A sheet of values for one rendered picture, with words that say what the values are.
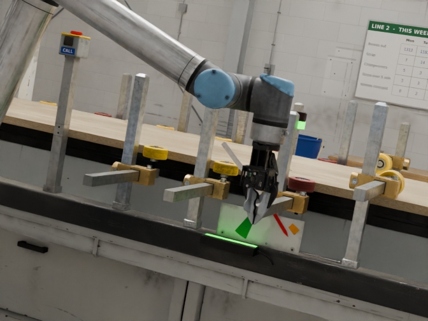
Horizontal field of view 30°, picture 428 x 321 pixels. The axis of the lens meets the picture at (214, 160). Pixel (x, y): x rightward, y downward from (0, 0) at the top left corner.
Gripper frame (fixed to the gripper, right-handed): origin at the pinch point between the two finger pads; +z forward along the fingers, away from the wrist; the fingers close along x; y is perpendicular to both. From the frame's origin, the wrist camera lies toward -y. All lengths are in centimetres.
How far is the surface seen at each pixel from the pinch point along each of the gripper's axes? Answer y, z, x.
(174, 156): -46, -6, -45
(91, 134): -46, -7, -77
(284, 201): -19.8, -3.3, 1.5
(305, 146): -584, 20, -138
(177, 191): -2.1, -2.0, -23.5
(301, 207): -29.0, -1.2, 4.4
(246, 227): -29.0, 8.2, -10.8
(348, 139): -139, -18, -8
